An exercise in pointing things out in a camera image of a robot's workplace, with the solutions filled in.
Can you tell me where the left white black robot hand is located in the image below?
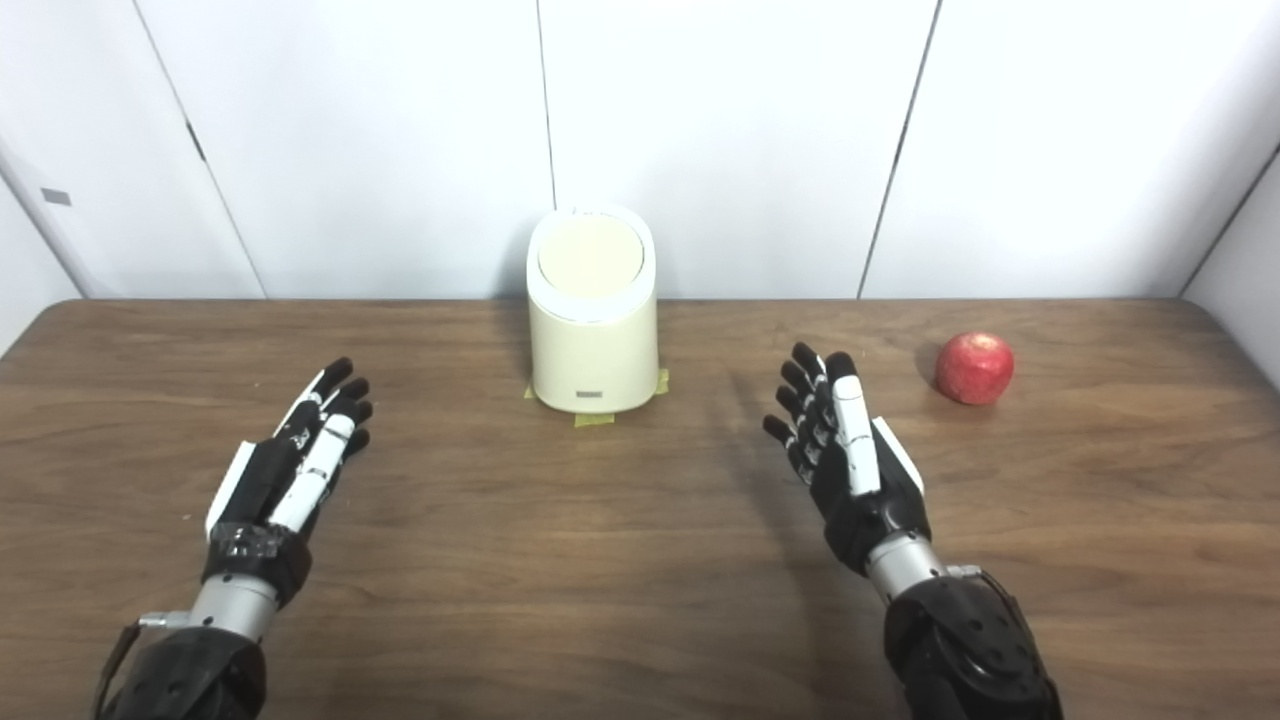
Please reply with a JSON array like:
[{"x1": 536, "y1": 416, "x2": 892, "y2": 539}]
[{"x1": 203, "y1": 357, "x2": 374, "y2": 609}]

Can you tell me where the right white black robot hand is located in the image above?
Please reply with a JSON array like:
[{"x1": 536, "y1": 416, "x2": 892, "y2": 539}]
[{"x1": 763, "y1": 342, "x2": 931, "y2": 578}]

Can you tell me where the red apple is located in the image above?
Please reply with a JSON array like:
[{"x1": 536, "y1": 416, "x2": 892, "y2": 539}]
[{"x1": 935, "y1": 332, "x2": 1016, "y2": 406}]

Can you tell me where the cream round bin lid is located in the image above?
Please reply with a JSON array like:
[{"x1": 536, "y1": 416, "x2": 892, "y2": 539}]
[{"x1": 537, "y1": 213, "x2": 646, "y2": 298}]

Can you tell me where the cream-colored round bin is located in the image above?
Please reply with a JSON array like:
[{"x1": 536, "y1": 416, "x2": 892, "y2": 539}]
[{"x1": 526, "y1": 205, "x2": 661, "y2": 414}]

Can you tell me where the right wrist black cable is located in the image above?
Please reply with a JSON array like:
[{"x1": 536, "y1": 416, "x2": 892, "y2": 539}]
[{"x1": 945, "y1": 565, "x2": 1033, "y2": 641}]

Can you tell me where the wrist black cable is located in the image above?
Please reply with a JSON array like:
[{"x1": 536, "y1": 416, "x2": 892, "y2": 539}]
[
  {"x1": 945, "y1": 565, "x2": 1033, "y2": 641},
  {"x1": 95, "y1": 612, "x2": 191, "y2": 720}
]

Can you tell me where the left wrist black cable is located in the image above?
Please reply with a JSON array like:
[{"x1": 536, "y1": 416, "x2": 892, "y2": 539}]
[{"x1": 95, "y1": 612, "x2": 191, "y2": 720}]

